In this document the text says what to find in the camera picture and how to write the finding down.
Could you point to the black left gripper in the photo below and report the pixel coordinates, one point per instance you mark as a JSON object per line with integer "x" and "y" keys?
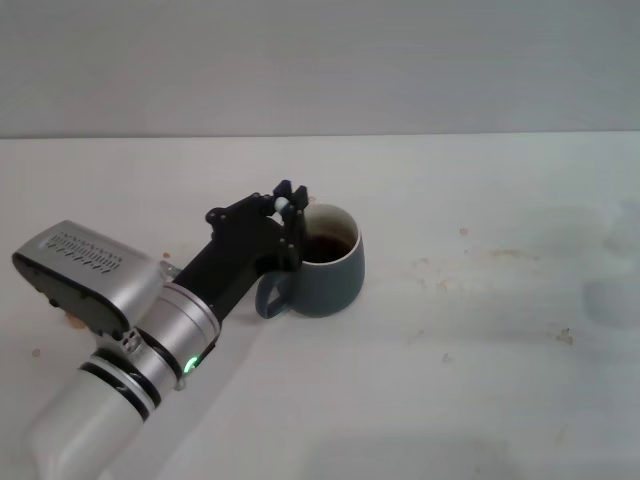
{"x": 235, "y": 245}

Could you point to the grey ceramic cup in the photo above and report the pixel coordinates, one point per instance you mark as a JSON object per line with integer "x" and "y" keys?
{"x": 330, "y": 285}

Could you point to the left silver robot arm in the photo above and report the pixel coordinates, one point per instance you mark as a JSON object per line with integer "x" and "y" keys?
{"x": 100, "y": 410}

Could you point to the orange wooden block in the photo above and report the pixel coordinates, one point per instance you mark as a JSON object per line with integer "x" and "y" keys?
{"x": 75, "y": 322}

